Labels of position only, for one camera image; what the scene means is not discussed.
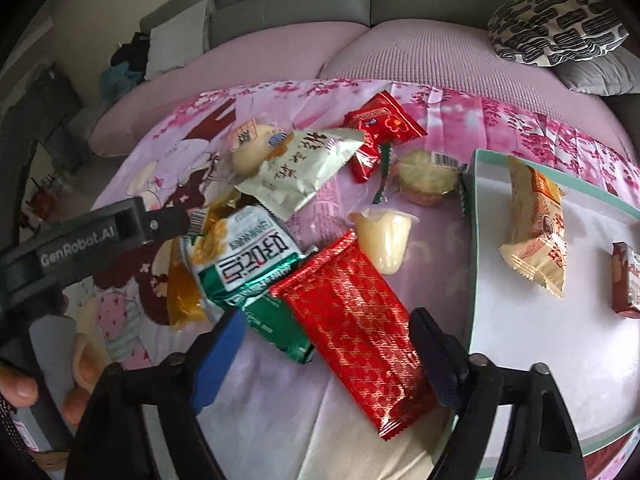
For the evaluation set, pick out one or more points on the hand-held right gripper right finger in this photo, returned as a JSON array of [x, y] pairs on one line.
[[440, 365]]

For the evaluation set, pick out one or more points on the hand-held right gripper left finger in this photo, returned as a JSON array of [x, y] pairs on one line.
[[220, 360]]

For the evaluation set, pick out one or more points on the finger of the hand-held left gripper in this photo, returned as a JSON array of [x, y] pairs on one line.
[[170, 223]]

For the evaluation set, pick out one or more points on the orange clear snack packet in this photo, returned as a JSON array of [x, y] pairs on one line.
[[182, 295]]

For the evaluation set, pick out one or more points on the green white snack packet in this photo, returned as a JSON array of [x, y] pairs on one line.
[[240, 260]]

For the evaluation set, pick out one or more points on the white tray with teal rim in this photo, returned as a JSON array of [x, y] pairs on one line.
[[525, 340]]

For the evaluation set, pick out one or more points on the red gold patterned snack packet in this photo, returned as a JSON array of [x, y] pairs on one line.
[[350, 330]]

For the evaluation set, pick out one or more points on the round bun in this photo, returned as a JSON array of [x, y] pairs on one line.
[[247, 152]]

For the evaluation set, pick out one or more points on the pale jelly cup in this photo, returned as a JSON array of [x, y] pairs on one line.
[[385, 242]]

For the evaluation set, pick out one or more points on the pale cream snack packet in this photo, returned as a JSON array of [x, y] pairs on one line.
[[300, 170]]

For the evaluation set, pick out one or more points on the person's left hand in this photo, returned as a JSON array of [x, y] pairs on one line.
[[17, 387]]

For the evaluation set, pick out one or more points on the dark cabinet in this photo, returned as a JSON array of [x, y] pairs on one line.
[[50, 105]]

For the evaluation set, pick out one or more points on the teal cloth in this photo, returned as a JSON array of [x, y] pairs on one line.
[[117, 79]]

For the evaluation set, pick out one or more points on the beige orange snack packet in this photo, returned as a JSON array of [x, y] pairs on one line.
[[537, 230]]

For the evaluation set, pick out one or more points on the dark clothes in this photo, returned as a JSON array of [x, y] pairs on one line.
[[132, 52]]

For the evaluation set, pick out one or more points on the pale grey pillow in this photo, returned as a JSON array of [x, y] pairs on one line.
[[175, 40]]

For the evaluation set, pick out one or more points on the small brown red box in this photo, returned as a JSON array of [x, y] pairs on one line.
[[627, 285]]

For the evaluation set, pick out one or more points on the pink printed blanket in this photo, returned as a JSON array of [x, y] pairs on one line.
[[450, 110]]

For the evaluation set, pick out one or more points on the pink sofa cover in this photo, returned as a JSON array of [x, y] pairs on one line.
[[400, 55]]

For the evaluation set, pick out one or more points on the black white patterned pillow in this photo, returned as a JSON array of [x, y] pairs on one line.
[[555, 25]]

